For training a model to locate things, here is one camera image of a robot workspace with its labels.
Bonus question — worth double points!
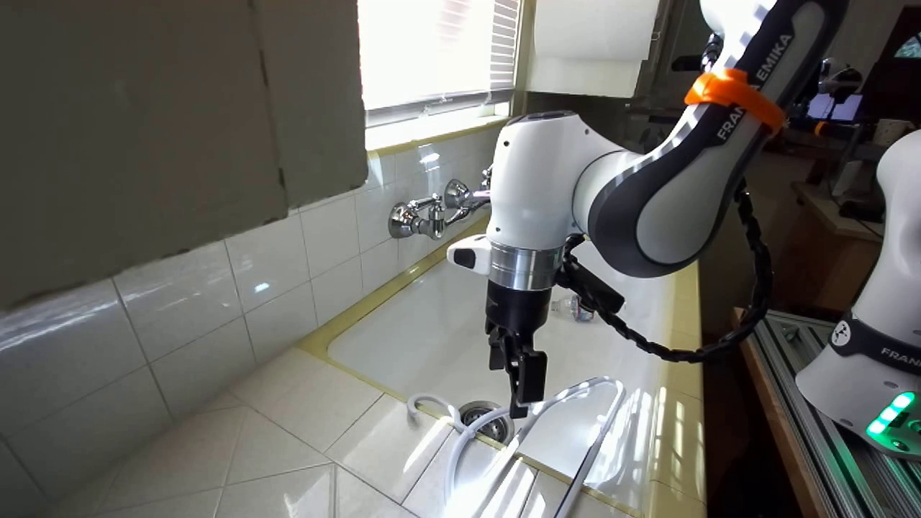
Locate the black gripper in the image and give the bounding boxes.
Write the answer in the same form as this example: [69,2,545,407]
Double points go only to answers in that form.
[485,284,560,423]

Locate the white sink basin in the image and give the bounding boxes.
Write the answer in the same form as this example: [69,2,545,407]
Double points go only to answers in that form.
[325,213,680,515]

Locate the white window blinds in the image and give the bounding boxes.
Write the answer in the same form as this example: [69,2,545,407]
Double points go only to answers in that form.
[488,0,526,96]

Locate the white paper towel roll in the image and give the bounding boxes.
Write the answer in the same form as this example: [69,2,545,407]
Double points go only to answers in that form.
[529,0,665,101]

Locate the lit computer monitor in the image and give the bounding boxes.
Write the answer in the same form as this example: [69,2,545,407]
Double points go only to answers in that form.
[803,88,866,127]

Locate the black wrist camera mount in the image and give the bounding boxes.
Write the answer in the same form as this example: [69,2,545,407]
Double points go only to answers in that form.
[557,255,629,321]

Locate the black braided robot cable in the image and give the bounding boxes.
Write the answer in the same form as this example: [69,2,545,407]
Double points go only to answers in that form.
[557,184,778,366]

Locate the chrome wall faucet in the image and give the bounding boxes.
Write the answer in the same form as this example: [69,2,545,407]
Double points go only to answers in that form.
[387,164,495,240]

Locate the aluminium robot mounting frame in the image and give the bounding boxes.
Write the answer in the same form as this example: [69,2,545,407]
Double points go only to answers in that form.
[744,304,921,518]

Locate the orange cable strap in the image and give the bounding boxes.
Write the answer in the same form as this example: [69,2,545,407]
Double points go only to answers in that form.
[682,65,791,131]

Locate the grey wall cabinet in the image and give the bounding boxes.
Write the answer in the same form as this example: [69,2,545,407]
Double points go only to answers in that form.
[0,0,371,309]

